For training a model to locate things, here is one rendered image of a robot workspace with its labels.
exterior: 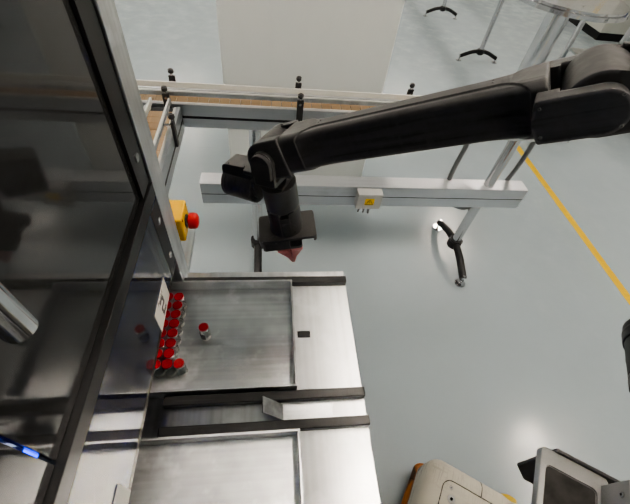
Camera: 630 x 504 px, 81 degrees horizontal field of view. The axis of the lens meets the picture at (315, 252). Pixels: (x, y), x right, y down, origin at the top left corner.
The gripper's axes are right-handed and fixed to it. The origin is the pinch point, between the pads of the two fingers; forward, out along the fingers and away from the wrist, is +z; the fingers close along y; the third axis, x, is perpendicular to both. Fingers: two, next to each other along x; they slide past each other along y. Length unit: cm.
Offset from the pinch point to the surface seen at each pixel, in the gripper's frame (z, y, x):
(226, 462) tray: 17.3, 16.5, 31.7
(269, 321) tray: 18.7, 8.0, 3.3
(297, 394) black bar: 17.8, 2.7, 21.2
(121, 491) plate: 0.5, 26.4, 36.7
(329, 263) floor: 112, -14, -81
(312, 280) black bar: 18.8, -3.2, -6.7
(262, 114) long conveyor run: 16, 8, -83
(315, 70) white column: 30, -18, -143
